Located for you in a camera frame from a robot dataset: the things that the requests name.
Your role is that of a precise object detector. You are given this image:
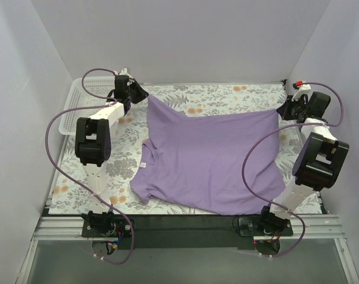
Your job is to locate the white plastic mesh basket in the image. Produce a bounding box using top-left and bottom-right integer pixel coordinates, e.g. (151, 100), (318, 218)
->
(58, 76), (118, 138)

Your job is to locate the purple t shirt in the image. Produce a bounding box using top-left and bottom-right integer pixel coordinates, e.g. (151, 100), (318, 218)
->
(130, 96), (285, 215)

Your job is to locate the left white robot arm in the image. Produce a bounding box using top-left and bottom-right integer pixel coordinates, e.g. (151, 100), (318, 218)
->
(75, 68), (149, 237)

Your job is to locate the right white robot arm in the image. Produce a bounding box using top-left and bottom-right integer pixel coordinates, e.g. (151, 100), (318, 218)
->
(258, 91), (350, 235)

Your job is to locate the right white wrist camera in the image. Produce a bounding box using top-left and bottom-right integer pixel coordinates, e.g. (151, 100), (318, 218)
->
(291, 80), (311, 102)

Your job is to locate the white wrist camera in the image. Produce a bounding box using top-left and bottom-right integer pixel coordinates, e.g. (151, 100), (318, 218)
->
(291, 80), (311, 102)
(117, 67), (135, 84)

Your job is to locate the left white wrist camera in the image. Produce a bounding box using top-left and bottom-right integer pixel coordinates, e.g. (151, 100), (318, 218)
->
(117, 67), (135, 84)

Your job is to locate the aluminium frame rail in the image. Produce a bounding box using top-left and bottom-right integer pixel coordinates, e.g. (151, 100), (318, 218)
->
(25, 215), (359, 283)

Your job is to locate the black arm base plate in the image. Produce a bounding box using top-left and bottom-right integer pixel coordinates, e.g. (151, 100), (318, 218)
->
(81, 212), (293, 250)

